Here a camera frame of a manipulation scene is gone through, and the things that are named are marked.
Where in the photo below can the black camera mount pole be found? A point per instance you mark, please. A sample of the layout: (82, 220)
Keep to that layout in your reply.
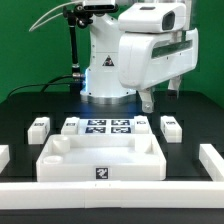
(77, 17)

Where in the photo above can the white front obstacle bar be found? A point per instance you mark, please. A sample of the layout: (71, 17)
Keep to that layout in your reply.
(118, 194)

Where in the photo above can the white right obstacle bar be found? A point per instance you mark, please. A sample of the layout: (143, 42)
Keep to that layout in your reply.
(212, 162)

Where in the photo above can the white marker tag plate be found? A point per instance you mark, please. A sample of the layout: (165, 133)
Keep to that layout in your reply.
(106, 126)

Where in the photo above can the white desk top tray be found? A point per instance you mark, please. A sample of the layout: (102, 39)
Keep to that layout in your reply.
(106, 157)

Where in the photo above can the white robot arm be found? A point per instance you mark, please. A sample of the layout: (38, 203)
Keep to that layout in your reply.
(102, 81)

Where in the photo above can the white left obstacle bar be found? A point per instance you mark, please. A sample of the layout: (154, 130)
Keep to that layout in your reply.
(4, 156)

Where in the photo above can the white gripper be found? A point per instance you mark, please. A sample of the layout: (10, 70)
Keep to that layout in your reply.
(145, 60)

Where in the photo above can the white obstacle bar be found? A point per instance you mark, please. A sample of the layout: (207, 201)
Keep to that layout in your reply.
(212, 162)
(4, 156)
(118, 194)

